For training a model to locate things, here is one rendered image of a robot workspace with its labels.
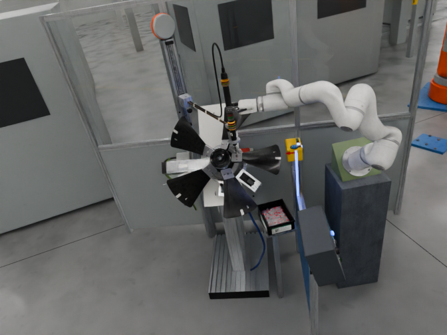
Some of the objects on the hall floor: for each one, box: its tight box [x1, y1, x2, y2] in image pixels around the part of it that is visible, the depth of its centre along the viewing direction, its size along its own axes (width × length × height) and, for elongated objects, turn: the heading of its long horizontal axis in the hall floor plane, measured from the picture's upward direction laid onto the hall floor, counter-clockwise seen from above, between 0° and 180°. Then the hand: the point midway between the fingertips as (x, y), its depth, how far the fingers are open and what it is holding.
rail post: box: [309, 269, 319, 335], centre depth 192 cm, size 4×4×78 cm
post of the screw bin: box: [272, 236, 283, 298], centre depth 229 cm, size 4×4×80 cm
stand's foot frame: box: [208, 231, 270, 299], centre depth 279 cm, size 62×46×8 cm
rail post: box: [292, 179, 299, 253], centre depth 264 cm, size 4×4×78 cm
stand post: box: [220, 205, 245, 273], centre depth 249 cm, size 4×9×91 cm, turn 100°
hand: (229, 108), depth 183 cm, fingers closed on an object, 4 cm apart
